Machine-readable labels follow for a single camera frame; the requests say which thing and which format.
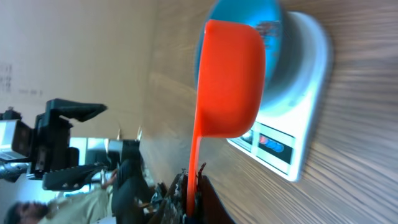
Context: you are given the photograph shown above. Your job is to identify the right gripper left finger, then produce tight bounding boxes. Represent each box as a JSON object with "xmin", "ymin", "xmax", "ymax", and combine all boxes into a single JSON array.
[{"xmin": 149, "ymin": 169, "xmax": 187, "ymax": 224}]

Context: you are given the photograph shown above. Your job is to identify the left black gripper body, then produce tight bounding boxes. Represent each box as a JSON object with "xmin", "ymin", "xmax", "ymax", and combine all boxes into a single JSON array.
[{"xmin": 27, "ymin": 114, "xmax": 79, "ymax": 180}]

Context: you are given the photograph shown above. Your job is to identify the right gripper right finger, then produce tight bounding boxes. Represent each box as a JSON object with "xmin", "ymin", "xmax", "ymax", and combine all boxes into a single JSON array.
[{"xmin": 197, "ymin": 162, "xmax": 235, "ymax": 224}]

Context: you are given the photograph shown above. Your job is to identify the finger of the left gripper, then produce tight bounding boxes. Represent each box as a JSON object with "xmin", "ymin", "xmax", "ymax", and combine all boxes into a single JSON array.
[
  {"xmin": 45, "ymin": 98, "xmax": 108, "ymax": 122},
  {"xmin": 42, "ymin": 164, "xmax": 108, "ymax": 191}
]

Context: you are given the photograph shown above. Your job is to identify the orange measuring scoop blue handle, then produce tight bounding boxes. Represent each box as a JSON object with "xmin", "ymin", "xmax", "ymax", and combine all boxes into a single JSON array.
[{"xmin": 186, "ymin": 19, "xmax": 266, "ymax": 217}]

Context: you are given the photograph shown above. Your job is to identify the white digital kitchen scale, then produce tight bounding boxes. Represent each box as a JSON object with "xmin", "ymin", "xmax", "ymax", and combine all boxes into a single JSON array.
[{"xmin": 228, "ymin": 11, "xmax": 333, "ymax": 182}]

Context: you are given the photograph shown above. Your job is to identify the blue bowl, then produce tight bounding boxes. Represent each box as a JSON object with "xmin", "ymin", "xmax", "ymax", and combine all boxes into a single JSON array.
[{"xmin": 205, "ymin": 0, "xmax": 302, "ymax": 116}]

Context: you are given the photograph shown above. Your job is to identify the person in background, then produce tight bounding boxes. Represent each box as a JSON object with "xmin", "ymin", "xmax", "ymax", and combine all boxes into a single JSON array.
[{"xmin": 4, "ymin": 160, "xmax": 154, "ymax": 224}]

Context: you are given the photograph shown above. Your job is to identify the red adzuki beans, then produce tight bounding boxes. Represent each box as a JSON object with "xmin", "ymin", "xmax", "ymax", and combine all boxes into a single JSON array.
[{"xmin": 256, "ymin": 21, "xmax": 280, "ymax": 49}]

